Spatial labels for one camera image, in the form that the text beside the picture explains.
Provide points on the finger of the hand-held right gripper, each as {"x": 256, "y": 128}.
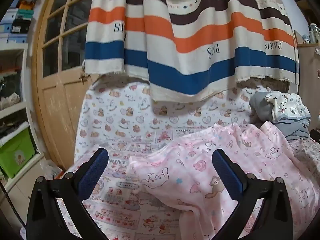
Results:
{"x": 315, "y": 135}

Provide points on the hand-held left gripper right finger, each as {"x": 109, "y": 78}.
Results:
{"x": 227, "y": 175}

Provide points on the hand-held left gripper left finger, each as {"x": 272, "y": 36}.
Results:
{"x": 93, "y": 170}

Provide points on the pink cartoon print pants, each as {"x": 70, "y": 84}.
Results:
{"x": 200, "y": 155}

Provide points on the white cartoon print garment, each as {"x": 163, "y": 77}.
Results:
{"x": 287, "y": 105}

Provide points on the clear plastic bag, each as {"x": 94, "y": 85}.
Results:
{"x": 51, "y": 170}

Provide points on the strawberry print bed sheet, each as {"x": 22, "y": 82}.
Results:
{"x": 120, "y": 205}

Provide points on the wooden cabinet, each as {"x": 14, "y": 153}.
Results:
{"x": 307, "y": 80}

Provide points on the bear and heart print sheet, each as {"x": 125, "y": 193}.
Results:
{"x": 112, "y": 115}

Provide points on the grey folded garment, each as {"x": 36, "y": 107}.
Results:
{"x": 262, "y": 107}

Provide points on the green storage box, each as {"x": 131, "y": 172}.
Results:
{"x": 17, "y": 155}

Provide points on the wooden door with glass panes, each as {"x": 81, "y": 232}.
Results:
{"x": 57, "y": 97}

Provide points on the white shelf unit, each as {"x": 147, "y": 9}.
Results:
{"x": 15, "y": 111}

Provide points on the glass jar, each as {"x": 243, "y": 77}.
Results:
{"x": 315, "y": 33}

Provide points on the striped hanging curtain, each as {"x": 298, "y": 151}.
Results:
{"x": 175, "y": 30}

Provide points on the stack of storage boxes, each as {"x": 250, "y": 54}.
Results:
{"x": 17, "y": 27}

